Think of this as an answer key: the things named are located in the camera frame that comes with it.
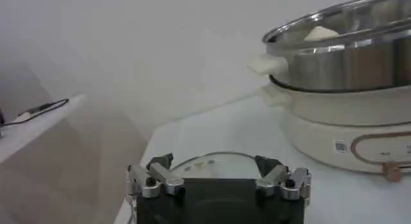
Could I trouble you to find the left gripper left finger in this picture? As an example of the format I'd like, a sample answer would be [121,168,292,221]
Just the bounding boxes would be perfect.
[125,153,186,199]

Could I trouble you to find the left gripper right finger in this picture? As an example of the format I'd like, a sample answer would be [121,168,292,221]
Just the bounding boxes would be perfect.
[254,155,312,202]

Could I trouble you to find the white steamed bun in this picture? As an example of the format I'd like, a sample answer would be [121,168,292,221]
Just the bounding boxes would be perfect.
[303,25,340,42]

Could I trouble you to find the round glass lid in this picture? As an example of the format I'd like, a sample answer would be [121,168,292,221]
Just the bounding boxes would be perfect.
[171,151,263,180]

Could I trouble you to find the white electric pot base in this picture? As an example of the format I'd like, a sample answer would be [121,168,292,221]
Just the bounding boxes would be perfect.
[258,83,411,183]

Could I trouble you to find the steel perforated steamer basket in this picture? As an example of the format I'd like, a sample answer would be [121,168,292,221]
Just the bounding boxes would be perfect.
[247,0,411,93]

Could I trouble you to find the white side desk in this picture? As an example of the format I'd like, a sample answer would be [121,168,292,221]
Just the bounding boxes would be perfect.
[0,93,87,165]

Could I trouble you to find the black adapter with cable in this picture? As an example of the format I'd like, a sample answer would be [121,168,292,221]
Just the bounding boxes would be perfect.
[0,98,70,128]

